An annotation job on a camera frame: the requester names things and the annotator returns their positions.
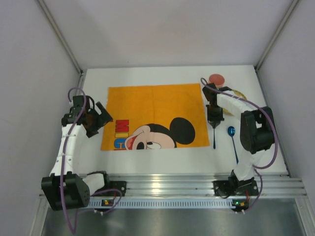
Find blue metal fork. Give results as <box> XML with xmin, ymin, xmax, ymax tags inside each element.
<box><xmin>213</xmin><ymin>128</ymin><xmax>217</xmax><ymax>149</ymax></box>

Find pink plastic cup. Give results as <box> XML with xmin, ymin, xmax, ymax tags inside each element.
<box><xmin>208</xmin><ymin>74</ymin><xmax>225</xmax><ymax>88</ymax></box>

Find orange cartoon print cloth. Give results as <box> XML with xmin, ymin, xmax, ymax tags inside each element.
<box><xmin>101</xmin><ymin>84</ymin><xmax>209</xmax><ymax>151</ymax></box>

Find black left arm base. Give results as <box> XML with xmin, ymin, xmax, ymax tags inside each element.
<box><xmin>92</xmin><ymin>180</ymin><xmax>127</xmax><ymax>197</ymax></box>

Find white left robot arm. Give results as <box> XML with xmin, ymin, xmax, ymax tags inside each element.
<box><xmin>41</xmin><ymin>95</ymin><xmax>113</xmax><ymax>211</ymax></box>

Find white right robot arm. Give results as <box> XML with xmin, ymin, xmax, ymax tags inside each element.
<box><xmin>201</xmin><ymin>78</ymin><xmax>278</xmax><ymax>192</ymax></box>

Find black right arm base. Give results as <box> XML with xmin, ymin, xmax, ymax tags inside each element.
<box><xmin>213</xmin><ymin>172</ymin><xmax>259</xmax><ymax>199</ymax></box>

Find blue metal spoon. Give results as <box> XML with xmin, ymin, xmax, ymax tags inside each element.
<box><xmin>227</xmin><ymin>126</ymin><xmax>239</xmax><ymax>164</ymax></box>

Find yellow woven round plate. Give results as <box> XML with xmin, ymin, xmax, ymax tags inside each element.
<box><xmin>223</xmin><ymin>89</ymin><xmax>247</xmax><ymax>116</ymax></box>

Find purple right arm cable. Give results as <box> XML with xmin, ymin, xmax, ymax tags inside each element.
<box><xmin>200</xmin><ymin>77</ymin><xmax>279</xmax><ymax>214</ymax></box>

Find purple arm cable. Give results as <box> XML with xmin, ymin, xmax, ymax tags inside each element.
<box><xmin>60</xmin><ymin>88</ymin><xmax>123</xmax><ymax>233</ymax></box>
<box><xmin>200</xmin><ymin>77</ymin><xmax>279</xmax><ymax>214</ymax></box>

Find aluminium mounting rail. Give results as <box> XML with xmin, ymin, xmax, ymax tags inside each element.
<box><xmin>83</xmin><ymin>175</ymin><xmax>307</xmax><ymax>212</ymax></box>

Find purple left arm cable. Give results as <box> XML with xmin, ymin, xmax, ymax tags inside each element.
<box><xmin>60</xmin><ymin>88</ymin><xmax>123</xmax><ymax>233</ymax></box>

